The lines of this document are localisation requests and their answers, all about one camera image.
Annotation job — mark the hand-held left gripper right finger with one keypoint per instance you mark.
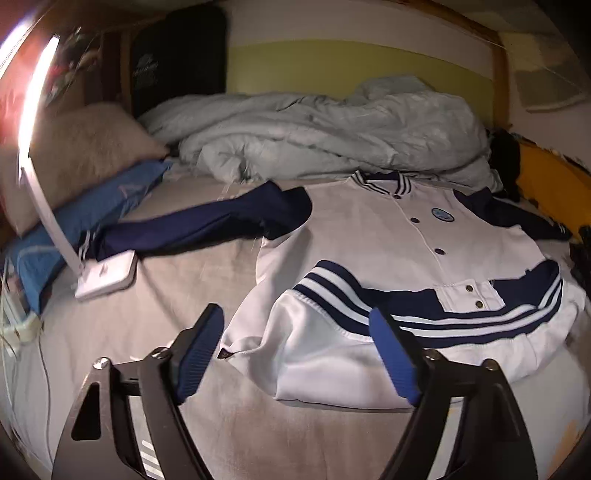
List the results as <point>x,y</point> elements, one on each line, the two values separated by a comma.
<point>392,355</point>

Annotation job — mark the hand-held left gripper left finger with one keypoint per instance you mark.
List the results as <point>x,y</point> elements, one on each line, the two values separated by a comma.
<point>202,353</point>

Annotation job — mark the white and navy varsity jacket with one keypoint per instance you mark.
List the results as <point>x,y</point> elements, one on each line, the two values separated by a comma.
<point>369,240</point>

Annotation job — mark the grey printed bed sheet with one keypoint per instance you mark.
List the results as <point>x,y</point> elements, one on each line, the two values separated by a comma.
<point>184,277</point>

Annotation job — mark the white desk lamp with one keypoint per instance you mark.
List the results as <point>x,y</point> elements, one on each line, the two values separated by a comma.
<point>104,277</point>

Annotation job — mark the blue pillow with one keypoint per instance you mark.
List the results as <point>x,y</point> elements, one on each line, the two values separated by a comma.
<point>87,207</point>

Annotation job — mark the white power strip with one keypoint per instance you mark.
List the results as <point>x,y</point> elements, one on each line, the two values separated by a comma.
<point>18,323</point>

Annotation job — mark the black garment with white stripe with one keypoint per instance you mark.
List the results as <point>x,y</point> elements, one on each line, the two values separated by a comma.
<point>504,161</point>

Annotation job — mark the yellow cushion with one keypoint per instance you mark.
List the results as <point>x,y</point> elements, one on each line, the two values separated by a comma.
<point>549,184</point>

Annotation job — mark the beige pillow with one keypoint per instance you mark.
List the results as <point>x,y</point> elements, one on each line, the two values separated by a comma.
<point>78,152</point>

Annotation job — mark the light grey duvet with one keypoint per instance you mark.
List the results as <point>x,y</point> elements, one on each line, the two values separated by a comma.
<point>295,134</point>

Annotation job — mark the black backpack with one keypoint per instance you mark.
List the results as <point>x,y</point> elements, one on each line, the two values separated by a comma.
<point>178,60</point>

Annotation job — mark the air conditioner unit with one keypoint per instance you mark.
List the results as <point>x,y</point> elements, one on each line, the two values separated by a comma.
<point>547,85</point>

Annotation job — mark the wooden bed frame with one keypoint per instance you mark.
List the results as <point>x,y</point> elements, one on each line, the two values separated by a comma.
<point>498,78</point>

